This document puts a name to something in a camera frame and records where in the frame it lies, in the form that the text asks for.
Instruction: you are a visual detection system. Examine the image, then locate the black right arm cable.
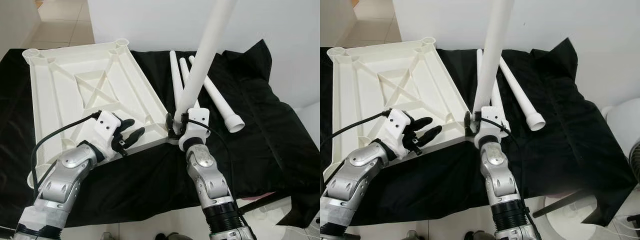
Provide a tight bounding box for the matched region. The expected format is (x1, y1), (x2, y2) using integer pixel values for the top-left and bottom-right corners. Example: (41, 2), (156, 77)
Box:
(186, 116), (235, 193)
(480, 116), (526, 201)

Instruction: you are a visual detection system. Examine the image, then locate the white plastic table top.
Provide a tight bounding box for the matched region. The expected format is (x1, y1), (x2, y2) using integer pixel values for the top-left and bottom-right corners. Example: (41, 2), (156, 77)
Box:
(322, 36), (477, 191)
(22, 38), (182, 190)

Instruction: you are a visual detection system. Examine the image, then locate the white round object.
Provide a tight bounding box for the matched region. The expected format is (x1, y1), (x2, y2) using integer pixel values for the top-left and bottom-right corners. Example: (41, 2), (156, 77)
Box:
(601, 97), (640, 157)

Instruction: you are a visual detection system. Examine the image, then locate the pink object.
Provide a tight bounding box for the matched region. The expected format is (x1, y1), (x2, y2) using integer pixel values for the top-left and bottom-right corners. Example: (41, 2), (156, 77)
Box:
(239, 191), (277, 202)

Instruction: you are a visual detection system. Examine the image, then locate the black cloth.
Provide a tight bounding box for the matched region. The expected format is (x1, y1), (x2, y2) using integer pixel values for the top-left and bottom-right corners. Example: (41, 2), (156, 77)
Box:
(320, 37), (638, 228)
(0, 39), (321, 230)

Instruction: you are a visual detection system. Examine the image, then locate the white plastic table leg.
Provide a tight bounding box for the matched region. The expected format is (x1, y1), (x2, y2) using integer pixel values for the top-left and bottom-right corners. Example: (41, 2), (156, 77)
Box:
(178, 57), (202, 111)
(188, 54), (246, 134)
(498, 56), (547, 132)
(173, 0), (239, 125)
(491, 80), (507, 108)
(475, 48), (486, 101)
(471, 0), (516, 115)
(168, 49), (187, 112)

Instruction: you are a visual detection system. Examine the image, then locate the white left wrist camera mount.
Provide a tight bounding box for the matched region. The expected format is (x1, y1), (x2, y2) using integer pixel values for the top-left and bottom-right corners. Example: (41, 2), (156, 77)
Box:
(93, 111), (124, 151)
(387, 108), (417, 151)

